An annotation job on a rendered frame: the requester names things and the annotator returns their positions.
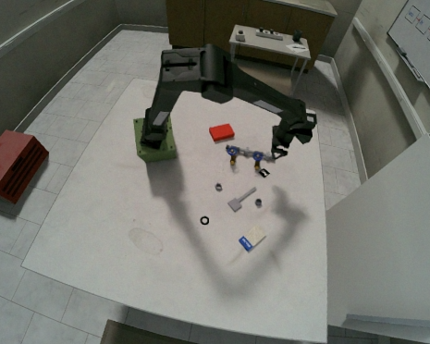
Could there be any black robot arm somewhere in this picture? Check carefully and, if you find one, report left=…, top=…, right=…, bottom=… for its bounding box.
left=140, top=44, right=317, bottom=150

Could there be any black square tag with white marking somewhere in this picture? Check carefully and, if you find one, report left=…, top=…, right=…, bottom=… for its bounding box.
left=259, top=168, right=270, bottom=178

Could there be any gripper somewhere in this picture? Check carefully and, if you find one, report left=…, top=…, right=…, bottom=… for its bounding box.
left=271, top=125, right=291, bottom=160

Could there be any grey pipe manifold with two blue valves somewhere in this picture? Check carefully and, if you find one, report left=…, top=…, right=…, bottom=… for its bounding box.
left=226, top=145, right=273, bottom=169

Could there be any red flat block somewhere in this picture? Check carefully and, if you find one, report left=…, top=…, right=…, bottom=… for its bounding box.
left=209, top=123, right=235, bottom=141

